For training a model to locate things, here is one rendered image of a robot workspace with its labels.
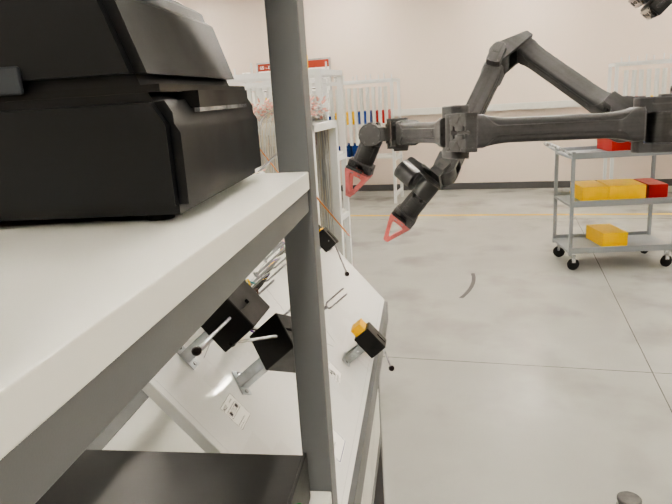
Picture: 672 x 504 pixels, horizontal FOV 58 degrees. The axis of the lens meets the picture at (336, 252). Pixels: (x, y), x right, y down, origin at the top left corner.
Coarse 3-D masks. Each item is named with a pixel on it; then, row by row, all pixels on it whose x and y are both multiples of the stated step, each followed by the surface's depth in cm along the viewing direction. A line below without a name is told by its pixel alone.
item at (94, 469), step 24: (96, 456) 75; (120, 456) 74; (144, 456) 74; (168, 456) 74; (192, 456) 73; (216, 456) 73; (240, 456) 73; (264, 456) 72; (288, 456) 72; (72, 480) 70; (96, 480) 70; (120, 480) 69; (144, 480) 69; (168, 480) 69; (192, 480) 69; (216, 480) 68; (240, 480) 68; (264, 480) 68; (288, 480) 68
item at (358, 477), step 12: (384, 312) 191; (384, 324) 184; (384, 336) 183; (372, 372) 151; (372, 384) 144; (372, 396) 140; (372, 408) 139; (372, 420) 138; (360, 432) 124; (360, 444) 120; (360, 456) 116; (360, 468) 113; (360, 480) 112; (360, 492) 112
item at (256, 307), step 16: (240, 288) 92; (224, 304) 87; (240, 304) 89; (256, 304) 93; (208, 320) 88; (224, 320) 88; (240, 320) 88; (256, 320) 89; (208, 336) 93; (224, 336) 89; (240, 336) 88; (192, 352) 81; (192, 368) 94
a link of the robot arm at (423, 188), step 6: (420, 174) 163; (426, 174) 163; (414, 180) 163; (420, 180) 162; (426, 180) 160; (432, 180) 162; (414, 186) 166; (420, 186) 161; (426, 186) 160; (432, 186) 160; (438, 186) 163; (414, 192) 162; (420, 192) 161; (426, 192) 161; (432, 192) 161; (420, 198) 161; (426, 198) 162
